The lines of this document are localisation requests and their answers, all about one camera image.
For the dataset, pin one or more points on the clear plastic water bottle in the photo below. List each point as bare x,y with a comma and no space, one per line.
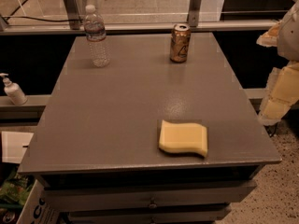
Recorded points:
96,36

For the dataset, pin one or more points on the soda can in box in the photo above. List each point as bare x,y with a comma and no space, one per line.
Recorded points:
9,217

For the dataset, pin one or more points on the drawer with knob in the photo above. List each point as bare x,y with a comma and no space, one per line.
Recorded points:
73,200
160,215

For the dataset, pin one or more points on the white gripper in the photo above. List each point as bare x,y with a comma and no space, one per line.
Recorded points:
290,36

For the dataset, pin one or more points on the lower drawer with knob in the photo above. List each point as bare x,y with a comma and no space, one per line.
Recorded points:
160,215

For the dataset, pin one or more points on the metal rail frame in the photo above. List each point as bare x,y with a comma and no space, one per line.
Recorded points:
44,17

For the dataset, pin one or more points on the green snack bag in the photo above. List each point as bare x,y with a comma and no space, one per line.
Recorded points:
16,188

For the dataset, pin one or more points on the yellow sponge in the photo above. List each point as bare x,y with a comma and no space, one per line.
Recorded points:
183,138

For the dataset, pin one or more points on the white pump dispenser bottle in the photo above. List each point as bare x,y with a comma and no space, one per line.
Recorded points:
13,91

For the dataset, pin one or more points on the upper drawer with knob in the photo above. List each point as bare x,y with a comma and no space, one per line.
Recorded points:
73,200

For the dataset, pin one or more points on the orange soda can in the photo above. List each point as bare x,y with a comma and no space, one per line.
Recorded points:
180,39

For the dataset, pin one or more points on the grey drawer cabinet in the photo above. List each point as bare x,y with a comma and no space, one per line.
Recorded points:
101,126

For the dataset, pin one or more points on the white cardboard box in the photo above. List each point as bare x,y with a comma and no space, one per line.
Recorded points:
36,210

